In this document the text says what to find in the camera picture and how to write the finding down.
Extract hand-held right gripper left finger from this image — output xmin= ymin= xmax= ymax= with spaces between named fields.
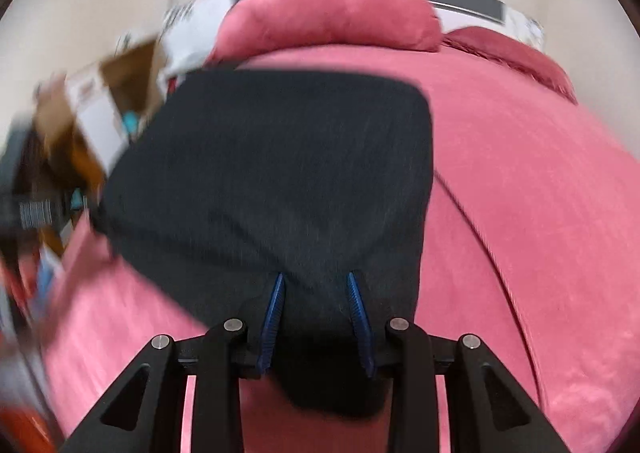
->
xmin=60 ymin=273 xmax=287 ymax=453

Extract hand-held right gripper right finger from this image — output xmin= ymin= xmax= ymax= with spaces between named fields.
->
xmin=346 ymin=271 xmax=571 ymax=453

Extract black pants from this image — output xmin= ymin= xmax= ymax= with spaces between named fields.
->
xmin=95 ymin=68 xmax=433 ymax=419

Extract wooden cabinet with white doors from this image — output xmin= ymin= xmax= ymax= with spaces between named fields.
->
xmin=30 ymin=36 xmax=166 ymax=254

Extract red fleece bed blanket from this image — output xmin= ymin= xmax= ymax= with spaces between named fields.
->
xmin=42 ymin=46 xmax=640 ymax=453

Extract white flower print panel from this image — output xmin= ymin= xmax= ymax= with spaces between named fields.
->
xmin=505 ymin=8 xmax=547 ymax=50
xmin=160 ymin=0 xmax=236 ymax=79

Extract small red pillow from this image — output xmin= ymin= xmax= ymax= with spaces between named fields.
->
xmin=442 ymin=26 xmax=578 ymax=104

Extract large red pillow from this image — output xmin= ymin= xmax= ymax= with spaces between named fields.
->
xmin=212 ymin=0 xmax=442 ymax=66

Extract grey and white headboard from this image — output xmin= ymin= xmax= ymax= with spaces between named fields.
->
xmin=232 ymin=0 xmax=507 ymax=27

